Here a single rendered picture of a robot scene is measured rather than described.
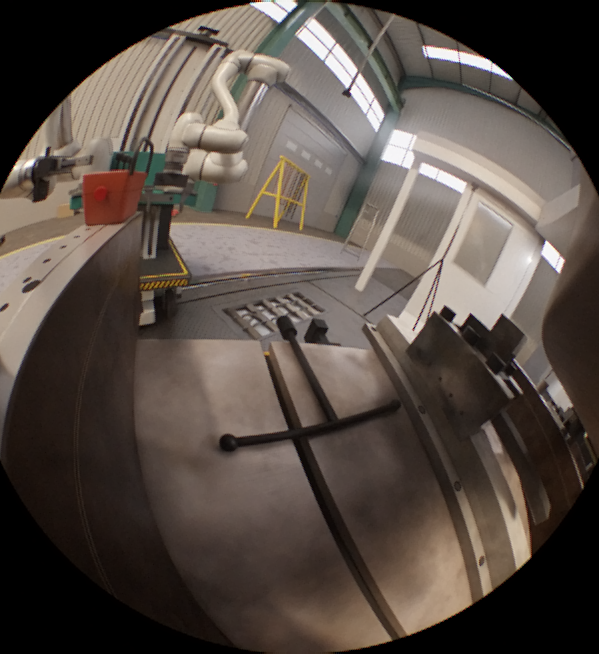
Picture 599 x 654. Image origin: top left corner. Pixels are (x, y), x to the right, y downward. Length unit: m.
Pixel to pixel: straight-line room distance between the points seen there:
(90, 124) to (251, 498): 7.21
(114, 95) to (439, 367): 7.65
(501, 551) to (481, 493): 0.28
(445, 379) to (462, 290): 2.24
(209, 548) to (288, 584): 0.17
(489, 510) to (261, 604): 0.69
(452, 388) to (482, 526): 0.55
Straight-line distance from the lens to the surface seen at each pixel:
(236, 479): 0.49
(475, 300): 2.96
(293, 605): 0.55
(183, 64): 1.52
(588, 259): 0.15
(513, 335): 0.81
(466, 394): 0.72
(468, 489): 0.86
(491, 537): 0.91
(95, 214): 0.56
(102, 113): 7.10
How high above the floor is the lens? 0.79
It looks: 32 degrees down
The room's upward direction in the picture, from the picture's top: 23 degrees clockwise
